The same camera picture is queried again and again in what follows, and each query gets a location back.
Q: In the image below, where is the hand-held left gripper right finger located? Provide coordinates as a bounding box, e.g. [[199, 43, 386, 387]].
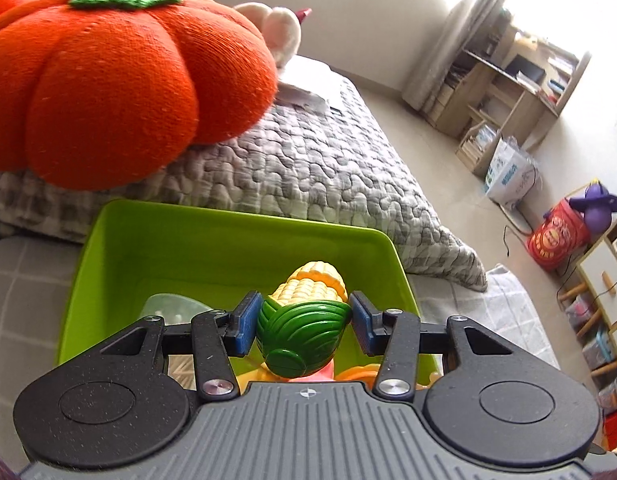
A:
[[348, 291, 521, 403]]

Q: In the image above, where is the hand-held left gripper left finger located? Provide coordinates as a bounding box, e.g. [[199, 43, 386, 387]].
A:
[[96, 290, 265, 403]]

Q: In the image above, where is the yellow toy corn cob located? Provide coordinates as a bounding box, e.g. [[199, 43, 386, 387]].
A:
[[256, 261, 352, 378]]

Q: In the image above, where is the pink pig toy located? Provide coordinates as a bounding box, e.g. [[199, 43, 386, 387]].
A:
[[308, 357, 336, 382]]

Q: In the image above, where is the clear cotton swab jar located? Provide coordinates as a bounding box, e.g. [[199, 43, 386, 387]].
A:
[[138, 292, 212, 392]]

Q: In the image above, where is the green plastic storage box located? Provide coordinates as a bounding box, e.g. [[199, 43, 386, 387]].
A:
[[57, 199, 441, 392]]

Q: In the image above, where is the grey quilted blanket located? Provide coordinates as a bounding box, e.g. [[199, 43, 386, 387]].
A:
[[0, 72, 489, 293]]

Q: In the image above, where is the white shopping bag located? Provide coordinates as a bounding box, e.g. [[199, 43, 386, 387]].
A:
[[483, 135, 539, 208]]

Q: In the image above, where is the red bag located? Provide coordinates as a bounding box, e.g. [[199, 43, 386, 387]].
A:
[[527, 199, 591, 273]]

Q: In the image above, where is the white and wood cabinet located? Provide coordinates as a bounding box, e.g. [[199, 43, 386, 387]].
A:
[[558, 210, 617, 451]]

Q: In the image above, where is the wooden desk shelf unit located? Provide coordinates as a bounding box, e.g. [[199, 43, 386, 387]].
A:
[[423, 7, 594, 178]]

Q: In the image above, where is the purple plush toy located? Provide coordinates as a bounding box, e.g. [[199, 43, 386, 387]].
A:
[[568, 178, 617, 233]]

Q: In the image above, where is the white and pink plush toy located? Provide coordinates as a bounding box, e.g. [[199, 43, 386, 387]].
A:
[[233, 2, 313, 68]]

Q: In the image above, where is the black laptop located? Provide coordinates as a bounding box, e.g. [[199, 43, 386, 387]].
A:
[[503, 52, 546, 86]]

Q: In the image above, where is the grey curtain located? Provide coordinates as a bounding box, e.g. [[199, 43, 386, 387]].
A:
[[402, 0, 529, 111]]

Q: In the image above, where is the black cable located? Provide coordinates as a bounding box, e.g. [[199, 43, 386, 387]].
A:
[[503, 225, 534, 256]]

